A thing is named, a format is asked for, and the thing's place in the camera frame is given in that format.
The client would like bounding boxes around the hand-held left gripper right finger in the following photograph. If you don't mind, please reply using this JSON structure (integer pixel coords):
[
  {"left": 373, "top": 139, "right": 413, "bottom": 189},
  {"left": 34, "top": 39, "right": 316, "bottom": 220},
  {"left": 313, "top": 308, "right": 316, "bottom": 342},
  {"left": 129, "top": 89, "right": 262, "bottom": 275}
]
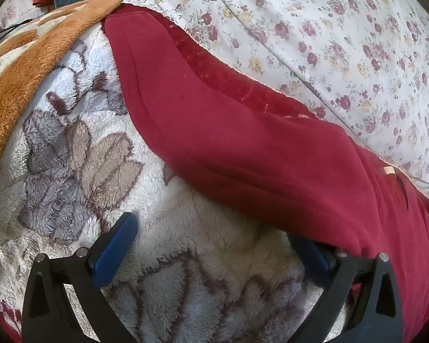
[{"left": 289, "top": 235, "right": 405, "bottom": 343}]

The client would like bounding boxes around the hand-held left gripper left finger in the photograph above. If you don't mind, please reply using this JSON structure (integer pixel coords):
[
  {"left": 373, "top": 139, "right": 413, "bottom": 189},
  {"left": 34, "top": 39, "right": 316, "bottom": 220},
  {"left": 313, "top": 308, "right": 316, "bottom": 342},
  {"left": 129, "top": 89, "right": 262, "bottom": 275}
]
[{"left": 21, "top": 212, "right": 140, "bottom": 343}]

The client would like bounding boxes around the red sweatshirt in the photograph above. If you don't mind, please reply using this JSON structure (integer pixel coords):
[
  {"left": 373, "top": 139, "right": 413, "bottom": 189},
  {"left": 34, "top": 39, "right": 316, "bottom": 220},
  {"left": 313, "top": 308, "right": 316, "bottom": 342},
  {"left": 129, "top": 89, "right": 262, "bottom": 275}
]
[{"left": 103, "top": 3, "right": 429, "bottom": 343}]

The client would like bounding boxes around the white floral fleece blanket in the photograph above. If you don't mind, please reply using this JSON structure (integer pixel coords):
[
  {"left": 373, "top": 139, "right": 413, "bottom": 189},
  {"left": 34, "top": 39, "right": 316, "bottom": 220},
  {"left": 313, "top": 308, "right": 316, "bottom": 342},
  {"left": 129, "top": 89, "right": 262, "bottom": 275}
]
[{"left": 0, "top": 7, "right": 429, "bottom": 343}]

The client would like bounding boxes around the orange patterned fleece blanket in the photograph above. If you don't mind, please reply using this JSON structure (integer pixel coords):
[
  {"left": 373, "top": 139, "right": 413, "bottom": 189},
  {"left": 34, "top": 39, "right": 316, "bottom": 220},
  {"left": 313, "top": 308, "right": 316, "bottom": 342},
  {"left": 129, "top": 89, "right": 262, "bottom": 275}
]
[{"left": 0, "top": 0, "right": 126, "bottom": 202}]

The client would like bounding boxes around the white rose-print bed sheet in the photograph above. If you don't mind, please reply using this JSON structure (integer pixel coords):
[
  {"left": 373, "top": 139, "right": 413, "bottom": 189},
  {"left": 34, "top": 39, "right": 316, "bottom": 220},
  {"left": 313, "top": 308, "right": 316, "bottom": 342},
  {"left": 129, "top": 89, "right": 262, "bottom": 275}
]
[{"left": 111, "top": 0, "right": 429, "bottom": 202}]

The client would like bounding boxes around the black cable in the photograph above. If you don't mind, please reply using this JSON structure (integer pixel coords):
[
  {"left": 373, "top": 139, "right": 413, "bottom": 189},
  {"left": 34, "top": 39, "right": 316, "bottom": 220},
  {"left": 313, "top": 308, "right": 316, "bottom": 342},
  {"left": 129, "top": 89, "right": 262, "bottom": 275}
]
[{"left": 0, "top": 17, "right": 33, "bottom": 55}]

